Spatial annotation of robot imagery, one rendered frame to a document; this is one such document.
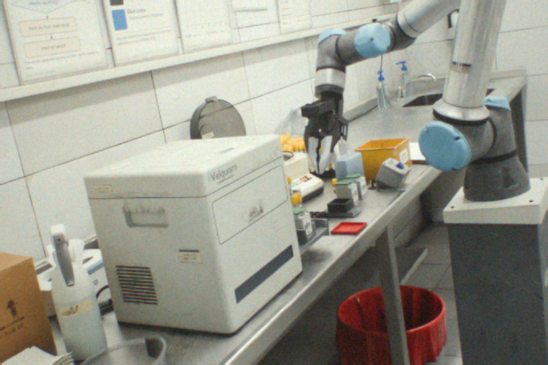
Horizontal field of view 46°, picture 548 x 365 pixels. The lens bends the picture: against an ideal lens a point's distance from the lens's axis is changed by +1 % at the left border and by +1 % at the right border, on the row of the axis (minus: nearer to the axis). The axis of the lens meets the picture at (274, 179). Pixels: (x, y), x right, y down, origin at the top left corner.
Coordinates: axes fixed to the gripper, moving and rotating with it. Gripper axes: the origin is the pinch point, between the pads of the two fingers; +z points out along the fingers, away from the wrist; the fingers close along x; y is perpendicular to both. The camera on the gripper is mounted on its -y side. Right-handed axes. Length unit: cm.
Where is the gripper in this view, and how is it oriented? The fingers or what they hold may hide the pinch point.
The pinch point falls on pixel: (318, 168)
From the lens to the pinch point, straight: 151.0
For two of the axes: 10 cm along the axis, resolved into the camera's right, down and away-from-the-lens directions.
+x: -8.6, 0.3, 5.0
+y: 5.0, 2.4, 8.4
